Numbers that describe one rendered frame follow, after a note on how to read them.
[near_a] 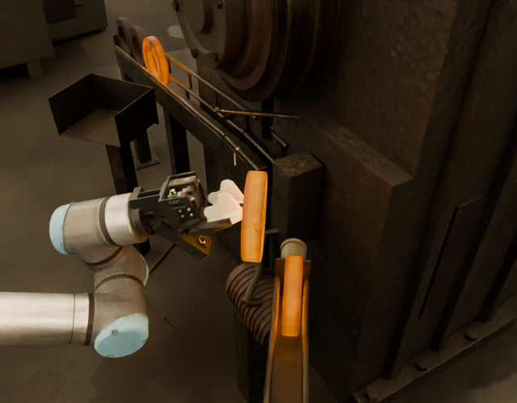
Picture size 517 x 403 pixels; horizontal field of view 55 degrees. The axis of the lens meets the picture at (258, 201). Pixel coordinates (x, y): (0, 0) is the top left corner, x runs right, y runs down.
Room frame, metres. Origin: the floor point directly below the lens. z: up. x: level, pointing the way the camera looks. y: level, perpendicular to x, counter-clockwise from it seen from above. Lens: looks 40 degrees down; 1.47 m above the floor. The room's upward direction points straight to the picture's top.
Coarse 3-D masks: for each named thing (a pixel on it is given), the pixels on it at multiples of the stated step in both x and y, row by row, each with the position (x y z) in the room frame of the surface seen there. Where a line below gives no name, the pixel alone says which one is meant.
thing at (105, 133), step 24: (72, 96) 1.49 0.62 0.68; (96, 96) 1.58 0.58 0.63; (120, 96) 1.54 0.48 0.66; (144, 96) 1.43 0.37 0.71; (72, 120) 1.47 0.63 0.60; (96, 120) 1.49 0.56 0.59; (120, 120) 1.31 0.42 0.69; (144, 120) 1.41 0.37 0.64; (120, 144) 1.29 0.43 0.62; (120, 168) 1.40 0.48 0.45; (120, 192) 1.41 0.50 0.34
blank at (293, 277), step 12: (288, 264) 0.64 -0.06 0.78; (300, 264) 0.64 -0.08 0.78; (288, 276) 0.61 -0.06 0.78; (300, 276) 0.61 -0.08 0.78; (288, 288) 0.59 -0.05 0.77; (300, 288) 0.59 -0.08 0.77; (288, 300) 0.57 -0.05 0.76; (300, 300) 0.57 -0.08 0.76; (288, 312) 0.56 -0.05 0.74; (300, 312) 0.56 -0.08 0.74; (288, 324) 0.55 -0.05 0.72
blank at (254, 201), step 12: (252, 180) 0.63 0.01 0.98; (264, 180) 0.64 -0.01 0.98; (252, 192) 0.61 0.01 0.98; (264, 192) 0.61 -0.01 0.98; (252, 204) 0.59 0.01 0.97; (264, 204) 0.61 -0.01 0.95; (252, 216) 0.58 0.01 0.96; (264, 216) 0.66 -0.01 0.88; (252, 228) 0.57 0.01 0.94; (264, 228) 0.67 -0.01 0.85; (252, 240) 0.56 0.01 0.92; (252, 252) 0.56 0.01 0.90
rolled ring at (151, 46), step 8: (144, 40) 1.80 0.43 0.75; (152, 40) 1.75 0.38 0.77; (144, 48) 1.81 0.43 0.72; (152, 48) 1.73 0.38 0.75; (160, 48) 1.72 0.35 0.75; (144, 56) 1.82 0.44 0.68; (152, 56) 1.82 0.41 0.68; (160, 56) 1.70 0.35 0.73; (152, 64) 1.81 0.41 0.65; (160, 64) 1.69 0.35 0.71; (152, 72) 1.79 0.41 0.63; (160, 72) 1.68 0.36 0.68; (168, 72) 1.70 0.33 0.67; (160, 80) 1.69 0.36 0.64; (168, 80) 1.70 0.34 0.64
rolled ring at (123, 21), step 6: (120, 18) 2.09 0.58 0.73; (126, 18) 2.09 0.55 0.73; (120, 24) 2.08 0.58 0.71; (126, 24) 2.05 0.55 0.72; (120, 30) 2.13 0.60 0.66; (126, 30) 2.02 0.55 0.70; (120, 36) 2.13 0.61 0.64; (126, 36) 2.02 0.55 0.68; (120, 42) 2.13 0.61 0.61; (126, 42) 2.14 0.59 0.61; (126, 48) 2.12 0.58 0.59; (132, 54) 2.01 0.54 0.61
